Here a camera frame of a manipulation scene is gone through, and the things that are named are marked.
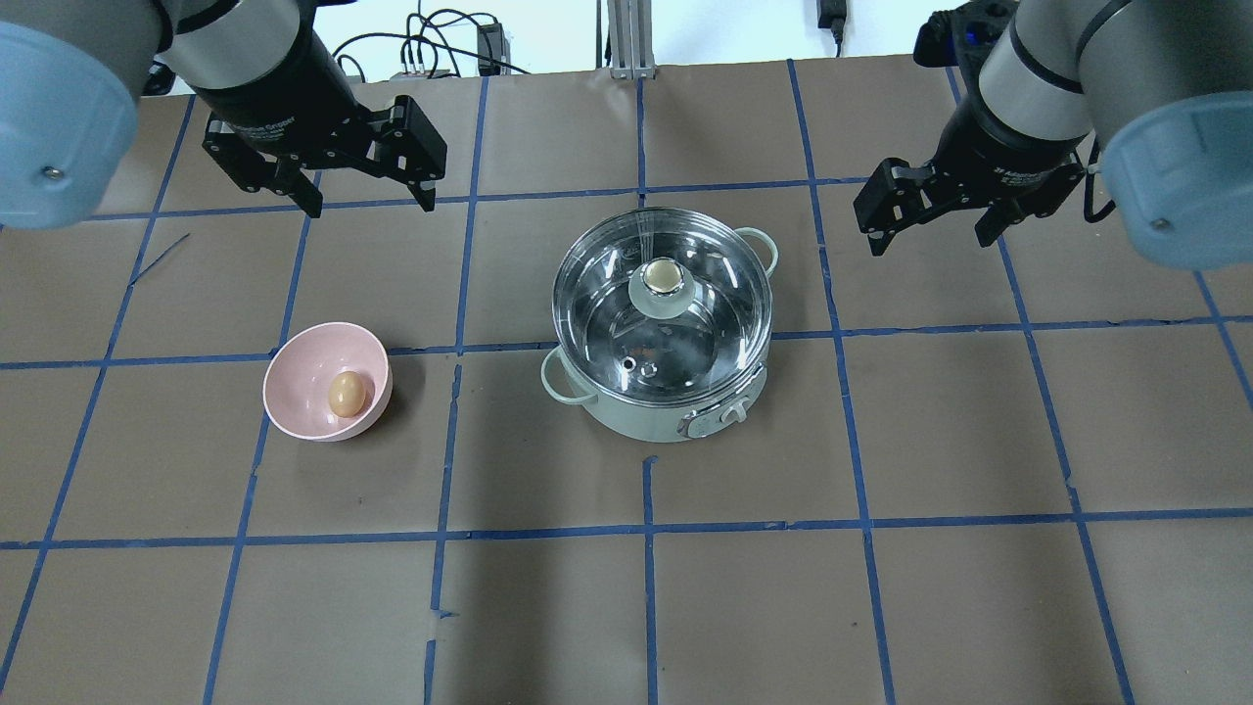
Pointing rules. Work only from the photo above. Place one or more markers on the black wall plug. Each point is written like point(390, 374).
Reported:
point(832, 15)

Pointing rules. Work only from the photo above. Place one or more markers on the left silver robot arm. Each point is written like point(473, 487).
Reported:
point(74, 71)

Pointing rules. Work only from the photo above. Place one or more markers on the aluminium frame post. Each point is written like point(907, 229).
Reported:
point(630, 40)

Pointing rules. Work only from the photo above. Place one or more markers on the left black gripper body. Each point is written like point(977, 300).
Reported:
point(277, 110)

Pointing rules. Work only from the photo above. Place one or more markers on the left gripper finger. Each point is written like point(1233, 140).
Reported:
point(398, 143)
point(252, 171)

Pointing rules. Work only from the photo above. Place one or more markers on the black power adapter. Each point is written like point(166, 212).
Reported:
point(491, 46)

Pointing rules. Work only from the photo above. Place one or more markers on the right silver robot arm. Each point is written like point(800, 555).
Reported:
point(1153, 97)

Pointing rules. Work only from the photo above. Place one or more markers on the pink bowl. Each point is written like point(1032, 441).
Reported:
point(295, 385)

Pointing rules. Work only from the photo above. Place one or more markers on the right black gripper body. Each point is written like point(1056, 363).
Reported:
point(991, 151)

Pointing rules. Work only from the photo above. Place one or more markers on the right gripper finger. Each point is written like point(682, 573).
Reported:
point(1007, 212)
point(898, 195)

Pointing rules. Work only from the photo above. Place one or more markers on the brown egg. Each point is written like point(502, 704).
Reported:
point(348, 394)

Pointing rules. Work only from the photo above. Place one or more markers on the pale green electric pot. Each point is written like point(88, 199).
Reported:
point(666, 392)

